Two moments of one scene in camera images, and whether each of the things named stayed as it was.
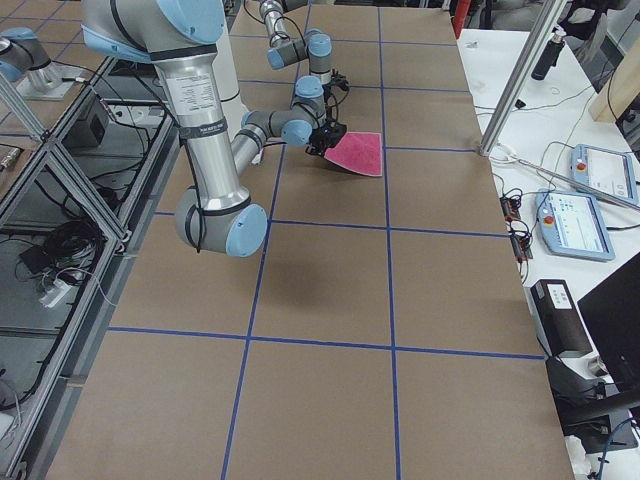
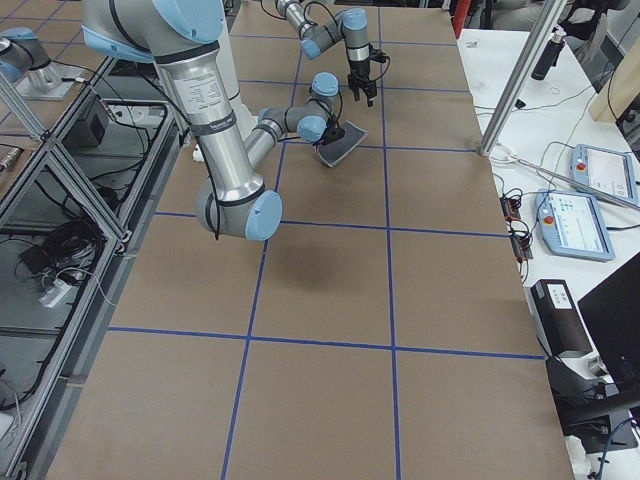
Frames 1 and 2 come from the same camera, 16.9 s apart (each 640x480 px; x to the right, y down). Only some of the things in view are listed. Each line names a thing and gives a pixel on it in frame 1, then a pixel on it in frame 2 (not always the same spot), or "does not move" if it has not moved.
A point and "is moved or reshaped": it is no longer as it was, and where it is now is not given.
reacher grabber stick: (507, 154) does not move
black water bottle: (551, 53) does not move
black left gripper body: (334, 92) -> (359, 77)
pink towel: (358, 151) is moved or reshaped
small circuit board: (520, 236) does not move
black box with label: (559, 318) does not move
